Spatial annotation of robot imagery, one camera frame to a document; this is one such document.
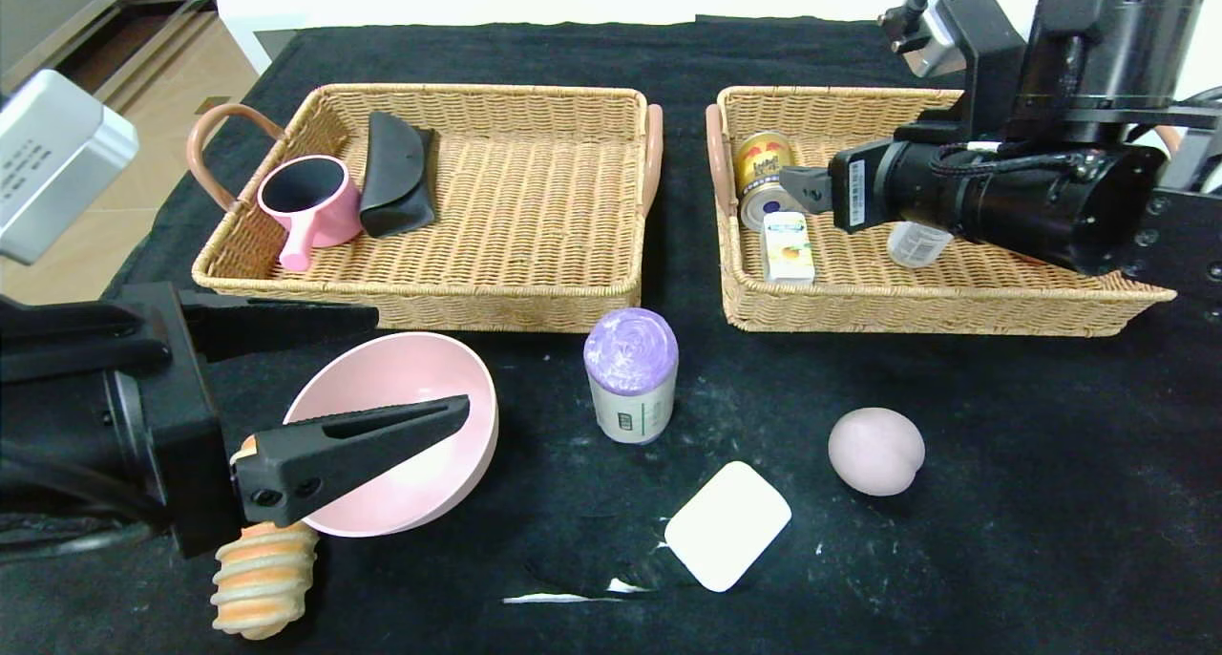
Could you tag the grey metal shelf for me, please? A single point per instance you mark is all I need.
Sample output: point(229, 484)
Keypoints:
point(95, 6)

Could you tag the striped orange bread roll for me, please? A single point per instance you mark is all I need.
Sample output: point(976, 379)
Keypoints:
point(263, 579)

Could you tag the small white juice carton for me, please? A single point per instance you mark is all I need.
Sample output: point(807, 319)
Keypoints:
point(788, 249)

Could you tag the purple-lidded white jar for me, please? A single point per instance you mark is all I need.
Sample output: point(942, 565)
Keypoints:
point(630, 359)

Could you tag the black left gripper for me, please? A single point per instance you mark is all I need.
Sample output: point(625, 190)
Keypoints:
point(189, 416)

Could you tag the pink bowl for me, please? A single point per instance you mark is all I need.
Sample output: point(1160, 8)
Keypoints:
point(401, 378)

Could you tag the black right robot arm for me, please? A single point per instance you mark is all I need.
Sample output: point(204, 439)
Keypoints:
point(1031, 197)

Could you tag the blue cap spray can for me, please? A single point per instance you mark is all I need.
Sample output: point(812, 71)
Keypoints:
point(916, 244)

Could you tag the white soap bar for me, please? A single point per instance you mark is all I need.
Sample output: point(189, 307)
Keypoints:
point(726, 526)

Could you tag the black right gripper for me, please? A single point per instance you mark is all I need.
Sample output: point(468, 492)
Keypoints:
point(853, 194)

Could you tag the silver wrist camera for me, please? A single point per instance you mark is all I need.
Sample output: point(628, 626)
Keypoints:
point(931, 49)
point(52, 163)

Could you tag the wicker basket holding pink mug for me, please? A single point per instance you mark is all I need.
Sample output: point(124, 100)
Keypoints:
point(535, 216)

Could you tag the black glasses case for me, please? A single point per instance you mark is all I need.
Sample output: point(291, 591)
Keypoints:
point(396, 178)

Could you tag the gold drink can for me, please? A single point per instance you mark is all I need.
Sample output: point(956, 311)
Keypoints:
point(764, 173)

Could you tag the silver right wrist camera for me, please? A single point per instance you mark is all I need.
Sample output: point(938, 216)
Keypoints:
point(931, 49)

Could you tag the mauve round peach bun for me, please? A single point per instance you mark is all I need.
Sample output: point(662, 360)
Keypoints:
point(874, 454)

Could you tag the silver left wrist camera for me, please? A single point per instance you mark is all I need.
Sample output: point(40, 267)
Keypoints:
point(52, 163)

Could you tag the wicker basket holding food items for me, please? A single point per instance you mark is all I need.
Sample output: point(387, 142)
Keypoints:
point(859, 292)

